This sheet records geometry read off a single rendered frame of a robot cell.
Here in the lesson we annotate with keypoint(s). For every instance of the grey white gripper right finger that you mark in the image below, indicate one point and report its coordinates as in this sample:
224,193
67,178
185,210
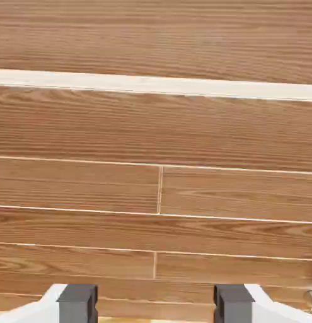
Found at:
233,305

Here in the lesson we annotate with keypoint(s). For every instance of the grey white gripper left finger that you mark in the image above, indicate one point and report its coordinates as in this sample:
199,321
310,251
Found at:
76,305

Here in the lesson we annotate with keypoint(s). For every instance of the light wood cabinet door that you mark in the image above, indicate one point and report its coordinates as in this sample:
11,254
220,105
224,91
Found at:
155,37
155,128

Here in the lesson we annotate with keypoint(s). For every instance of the light wood cabinet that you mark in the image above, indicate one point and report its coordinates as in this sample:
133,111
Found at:
155,85

